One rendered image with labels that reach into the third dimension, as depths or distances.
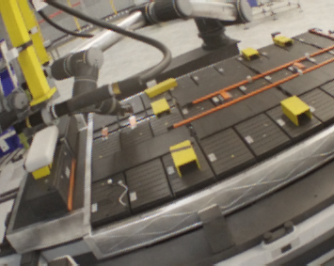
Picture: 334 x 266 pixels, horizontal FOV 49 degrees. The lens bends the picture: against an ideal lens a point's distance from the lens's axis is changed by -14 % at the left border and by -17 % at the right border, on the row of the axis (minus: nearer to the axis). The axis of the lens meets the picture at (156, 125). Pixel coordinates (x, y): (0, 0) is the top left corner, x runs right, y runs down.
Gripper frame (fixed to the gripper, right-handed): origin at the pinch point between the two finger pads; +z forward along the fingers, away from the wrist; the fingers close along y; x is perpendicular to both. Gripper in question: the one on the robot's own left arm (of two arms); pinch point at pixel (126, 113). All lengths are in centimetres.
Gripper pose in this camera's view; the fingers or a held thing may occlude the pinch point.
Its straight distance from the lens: 204.7
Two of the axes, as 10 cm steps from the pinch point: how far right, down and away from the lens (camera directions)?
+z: 4.8, 1.9, 8.6
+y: 8.8, -1.8, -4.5
